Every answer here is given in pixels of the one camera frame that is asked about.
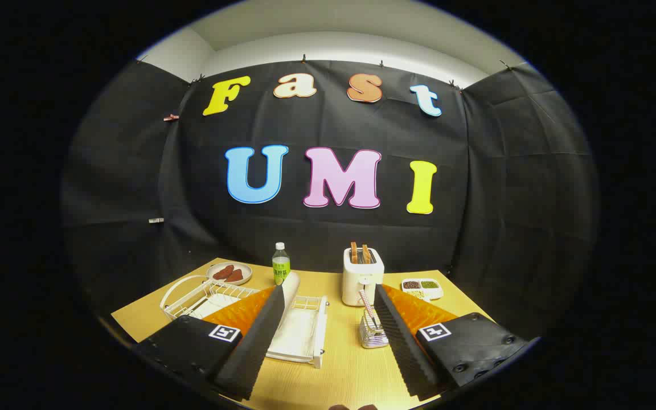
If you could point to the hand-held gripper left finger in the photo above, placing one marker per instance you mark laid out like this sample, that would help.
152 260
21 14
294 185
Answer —
257 341

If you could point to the red sausage piece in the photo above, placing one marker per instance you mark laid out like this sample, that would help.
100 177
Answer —
223 272
235 276

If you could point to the white drip tray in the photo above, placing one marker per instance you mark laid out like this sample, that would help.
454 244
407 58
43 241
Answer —
299 336

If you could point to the small beige plate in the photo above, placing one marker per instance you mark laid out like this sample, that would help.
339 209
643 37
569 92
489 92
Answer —
245 279

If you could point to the grey-white plate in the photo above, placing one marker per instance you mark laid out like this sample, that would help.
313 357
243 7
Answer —
291 296

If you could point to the pile of green beans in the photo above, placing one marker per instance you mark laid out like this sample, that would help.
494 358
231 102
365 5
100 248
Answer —
429 285

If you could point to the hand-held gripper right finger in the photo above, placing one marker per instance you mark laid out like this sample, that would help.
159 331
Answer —
399 341

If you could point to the pile of dark red beans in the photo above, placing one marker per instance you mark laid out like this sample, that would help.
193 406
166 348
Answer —
411 285

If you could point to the orange clip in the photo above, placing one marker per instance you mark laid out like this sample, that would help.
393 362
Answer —
171 117

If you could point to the green label drink bottle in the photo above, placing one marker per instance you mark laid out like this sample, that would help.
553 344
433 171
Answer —
281 270

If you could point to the white toaster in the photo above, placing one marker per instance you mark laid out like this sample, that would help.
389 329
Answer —
359 285

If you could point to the pile of yellow soybeans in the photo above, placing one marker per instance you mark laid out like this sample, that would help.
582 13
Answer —
416 294

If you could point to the white divided dish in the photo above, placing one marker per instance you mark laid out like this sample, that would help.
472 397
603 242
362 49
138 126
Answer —
430 294

